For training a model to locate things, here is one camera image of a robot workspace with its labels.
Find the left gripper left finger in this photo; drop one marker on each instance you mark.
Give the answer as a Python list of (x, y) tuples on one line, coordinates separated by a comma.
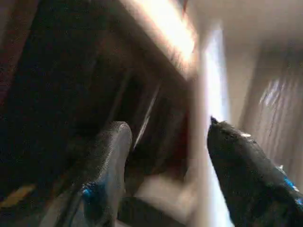
[(104, 177)]

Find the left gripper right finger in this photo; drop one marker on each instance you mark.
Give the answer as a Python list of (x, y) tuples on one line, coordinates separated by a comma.
[(248, 184)]

